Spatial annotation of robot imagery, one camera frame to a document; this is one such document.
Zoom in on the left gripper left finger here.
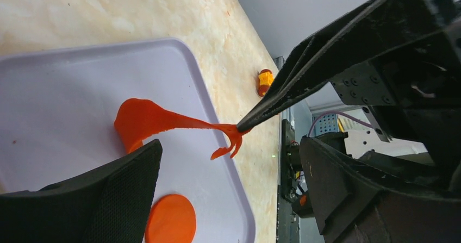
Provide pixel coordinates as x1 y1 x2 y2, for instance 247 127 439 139
1 139 163 242

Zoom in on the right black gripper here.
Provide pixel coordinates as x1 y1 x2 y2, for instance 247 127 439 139
237 0 460 191

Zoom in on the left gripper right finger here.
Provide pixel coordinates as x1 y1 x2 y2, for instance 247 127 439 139
300 136 460 242

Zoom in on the orange round dough wrapper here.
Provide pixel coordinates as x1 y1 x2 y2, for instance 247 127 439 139
145 194 197 243

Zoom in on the orange-red dough lump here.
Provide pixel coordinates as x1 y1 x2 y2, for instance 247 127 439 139
114 98 248 160

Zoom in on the yellow toy car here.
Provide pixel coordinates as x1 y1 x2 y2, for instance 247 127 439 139
257 69 274 97

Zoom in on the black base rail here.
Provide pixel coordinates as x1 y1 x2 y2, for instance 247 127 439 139
276 102 309 242

